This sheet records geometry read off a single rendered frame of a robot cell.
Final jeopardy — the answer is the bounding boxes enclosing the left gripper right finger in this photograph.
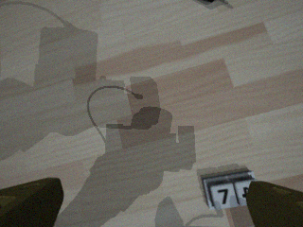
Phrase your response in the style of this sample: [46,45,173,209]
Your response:
[246,181,303,227]

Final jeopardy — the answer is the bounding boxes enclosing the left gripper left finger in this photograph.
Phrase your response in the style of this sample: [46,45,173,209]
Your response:
[0,178,63,227]

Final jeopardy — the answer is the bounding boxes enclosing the grey digit cube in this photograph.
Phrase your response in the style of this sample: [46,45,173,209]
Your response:
[207,180,238,210]
[229,176,257,206]

